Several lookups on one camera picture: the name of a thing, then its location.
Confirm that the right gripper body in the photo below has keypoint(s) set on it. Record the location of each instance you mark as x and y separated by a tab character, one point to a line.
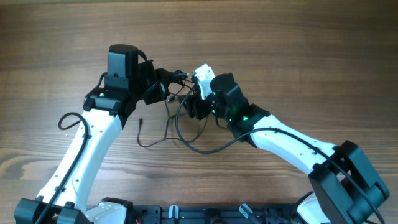
195	106

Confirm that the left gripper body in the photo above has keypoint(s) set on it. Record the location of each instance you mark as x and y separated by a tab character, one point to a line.
151	84

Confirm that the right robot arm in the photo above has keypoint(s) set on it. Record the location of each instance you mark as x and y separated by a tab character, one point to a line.
346	188

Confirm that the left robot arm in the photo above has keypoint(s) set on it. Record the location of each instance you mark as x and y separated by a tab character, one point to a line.
105	111

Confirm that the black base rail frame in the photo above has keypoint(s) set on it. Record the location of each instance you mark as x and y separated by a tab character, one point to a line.
266	214

